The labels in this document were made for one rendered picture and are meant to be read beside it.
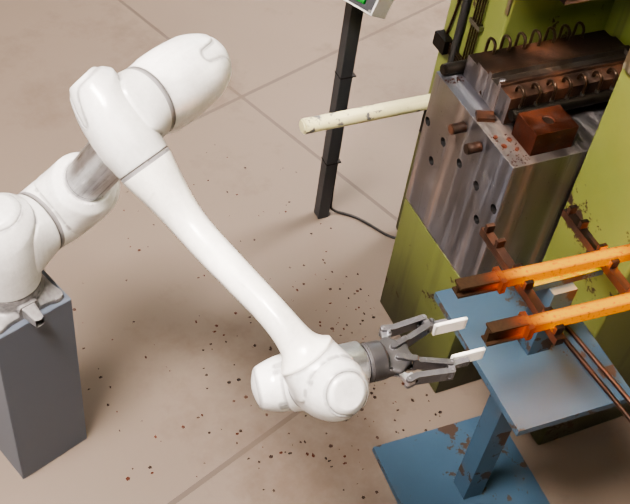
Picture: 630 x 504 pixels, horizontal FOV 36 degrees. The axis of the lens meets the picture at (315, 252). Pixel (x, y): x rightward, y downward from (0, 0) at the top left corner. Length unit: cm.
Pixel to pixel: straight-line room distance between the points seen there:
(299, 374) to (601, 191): 107
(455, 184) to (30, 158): 164
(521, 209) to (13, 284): 121
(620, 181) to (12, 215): 135
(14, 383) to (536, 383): 120
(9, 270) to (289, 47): 221
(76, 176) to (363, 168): 166
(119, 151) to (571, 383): 113
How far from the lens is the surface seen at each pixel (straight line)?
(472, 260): 256
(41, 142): 364
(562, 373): 225
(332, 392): 154
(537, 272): 204
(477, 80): 250
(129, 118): 167
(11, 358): 235
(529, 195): 243
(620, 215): 237
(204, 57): 178
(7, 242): 214
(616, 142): 233
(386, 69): 409
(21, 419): 255
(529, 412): 216
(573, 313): 200
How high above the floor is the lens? 238
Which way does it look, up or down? 47 degrees down
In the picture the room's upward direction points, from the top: 9 degrees clockwise
